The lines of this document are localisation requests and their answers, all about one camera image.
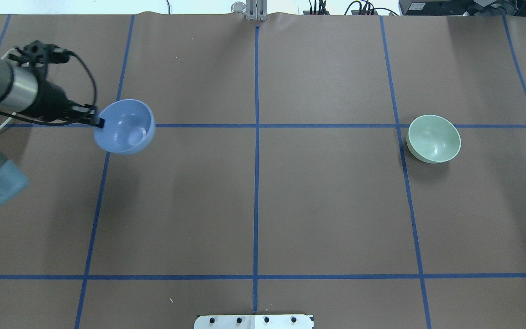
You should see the blue bowl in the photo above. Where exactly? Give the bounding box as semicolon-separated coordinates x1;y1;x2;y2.
93;99;156;155

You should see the green bowl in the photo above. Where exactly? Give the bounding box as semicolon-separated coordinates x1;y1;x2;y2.
406;115;462;164

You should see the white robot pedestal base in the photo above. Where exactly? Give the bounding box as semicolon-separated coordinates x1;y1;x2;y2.
194;314;315;329

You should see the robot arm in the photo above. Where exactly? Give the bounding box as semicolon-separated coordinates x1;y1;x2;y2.
0;40;105;206

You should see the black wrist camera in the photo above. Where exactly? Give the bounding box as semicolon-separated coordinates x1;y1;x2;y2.
6;40;70;65

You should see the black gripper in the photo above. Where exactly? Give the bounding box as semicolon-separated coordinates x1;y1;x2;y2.
32;80;105;129

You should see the black electronics box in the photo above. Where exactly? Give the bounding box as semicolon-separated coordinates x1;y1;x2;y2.
398;0;526;17

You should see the black cable cluster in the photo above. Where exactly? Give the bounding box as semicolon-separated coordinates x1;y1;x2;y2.
297;0;402;15

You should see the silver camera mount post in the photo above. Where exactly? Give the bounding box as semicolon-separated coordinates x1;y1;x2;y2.
231;0;268;21

